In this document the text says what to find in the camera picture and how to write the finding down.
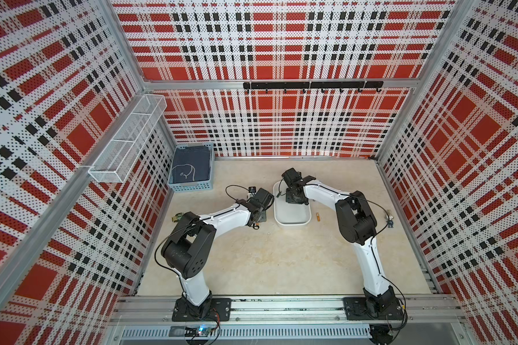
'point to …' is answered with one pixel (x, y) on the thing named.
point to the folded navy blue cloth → (191, 164)
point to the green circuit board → (199, 330)
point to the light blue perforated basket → (195, 186)
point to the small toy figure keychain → (390, 218)
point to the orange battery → (318, 217)
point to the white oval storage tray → (286, 213)
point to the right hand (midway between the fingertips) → (296, 197)
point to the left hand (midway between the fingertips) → (258, 213)
